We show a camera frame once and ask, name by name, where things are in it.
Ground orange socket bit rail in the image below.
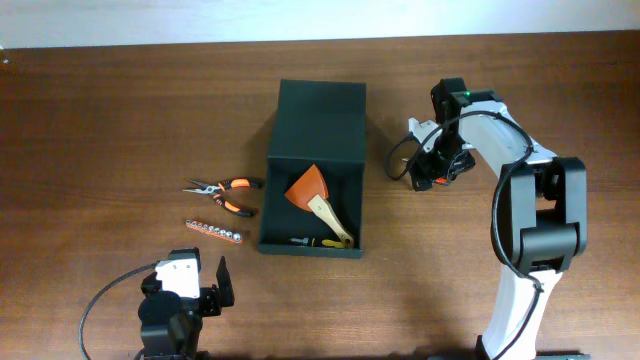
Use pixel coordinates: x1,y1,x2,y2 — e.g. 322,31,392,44
185,219,243,244

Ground yellow black stubby screwdriver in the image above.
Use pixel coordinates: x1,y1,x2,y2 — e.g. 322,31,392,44
289,238,345,249

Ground orange black long-nose pliers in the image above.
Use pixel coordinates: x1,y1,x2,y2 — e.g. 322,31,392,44
183,177,264,217

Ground orange scraper wooden handle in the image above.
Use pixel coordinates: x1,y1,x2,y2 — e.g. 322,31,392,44
284,165,355,248

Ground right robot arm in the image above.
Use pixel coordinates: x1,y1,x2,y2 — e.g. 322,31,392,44
405,78,587,359

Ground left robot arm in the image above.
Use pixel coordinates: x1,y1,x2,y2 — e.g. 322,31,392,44
138,247,235,359

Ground dark green open box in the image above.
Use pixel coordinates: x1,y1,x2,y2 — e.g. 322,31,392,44
258,79,366,259

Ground right black cable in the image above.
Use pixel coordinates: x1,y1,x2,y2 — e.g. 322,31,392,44
384,109,546,360

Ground black cable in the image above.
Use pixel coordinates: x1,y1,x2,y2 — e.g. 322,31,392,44
384,109,546,360
77,261,161,360

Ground left black cable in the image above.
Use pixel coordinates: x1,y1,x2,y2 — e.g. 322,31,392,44
77,261,161,360

